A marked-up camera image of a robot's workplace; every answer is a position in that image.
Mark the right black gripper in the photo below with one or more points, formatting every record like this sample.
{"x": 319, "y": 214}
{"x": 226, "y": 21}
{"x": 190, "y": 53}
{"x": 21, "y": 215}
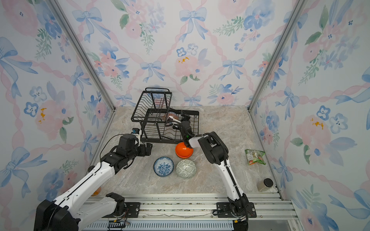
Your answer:
{"x": 185, "y": 117}

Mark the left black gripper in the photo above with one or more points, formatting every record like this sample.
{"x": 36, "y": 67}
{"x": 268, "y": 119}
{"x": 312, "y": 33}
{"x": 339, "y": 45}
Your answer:
{"x": 143, "y": 152}

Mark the red patterned bowl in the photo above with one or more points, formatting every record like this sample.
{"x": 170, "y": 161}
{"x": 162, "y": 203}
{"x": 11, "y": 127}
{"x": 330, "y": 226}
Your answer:
{"x": 169, "y": 118}

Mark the orange bowl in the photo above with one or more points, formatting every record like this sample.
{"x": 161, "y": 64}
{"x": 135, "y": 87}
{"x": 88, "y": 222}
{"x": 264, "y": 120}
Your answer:
{"x": 182, "y": 151}

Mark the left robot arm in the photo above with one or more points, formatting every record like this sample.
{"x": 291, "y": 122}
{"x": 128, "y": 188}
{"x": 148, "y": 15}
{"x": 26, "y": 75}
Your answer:
{"x": 67, "y": 213}

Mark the blue floral bowl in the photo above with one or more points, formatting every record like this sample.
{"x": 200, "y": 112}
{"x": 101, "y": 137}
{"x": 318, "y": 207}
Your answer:
{"x": 163, "y": 166}

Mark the green patterned bowl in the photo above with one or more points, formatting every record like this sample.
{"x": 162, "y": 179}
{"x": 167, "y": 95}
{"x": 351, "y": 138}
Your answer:
{"x": 186, "y": 169}

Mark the green snack packet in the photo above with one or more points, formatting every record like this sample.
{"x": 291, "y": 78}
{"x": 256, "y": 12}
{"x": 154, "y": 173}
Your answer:
{"x": 255, "y": 157}

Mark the black-lidded jar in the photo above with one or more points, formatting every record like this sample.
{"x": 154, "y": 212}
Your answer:
{"x": 265, "y": 185}

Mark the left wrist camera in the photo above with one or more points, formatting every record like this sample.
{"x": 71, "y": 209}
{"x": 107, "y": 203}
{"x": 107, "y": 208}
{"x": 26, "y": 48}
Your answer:
{"x": 137, "y": 133}

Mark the black wire dish rack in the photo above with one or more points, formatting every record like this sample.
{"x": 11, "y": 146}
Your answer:
{"x": 154, "y": 114}

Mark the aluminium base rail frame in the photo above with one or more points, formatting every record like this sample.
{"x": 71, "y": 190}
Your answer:
{"x": 206, "y": 206}

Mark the left aluminium corner post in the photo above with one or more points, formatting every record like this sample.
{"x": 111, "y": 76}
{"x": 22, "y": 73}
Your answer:
{"x": 66, "y": 26}

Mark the aluminium corner post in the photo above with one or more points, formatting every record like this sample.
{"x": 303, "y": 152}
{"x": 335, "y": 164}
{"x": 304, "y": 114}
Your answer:
{"x": 296, "y": 13}
{"x": 66, "y": 26}

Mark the right aluminium corner post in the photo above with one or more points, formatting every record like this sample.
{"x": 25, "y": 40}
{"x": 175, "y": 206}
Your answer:
{"x": 296, "y": 13}

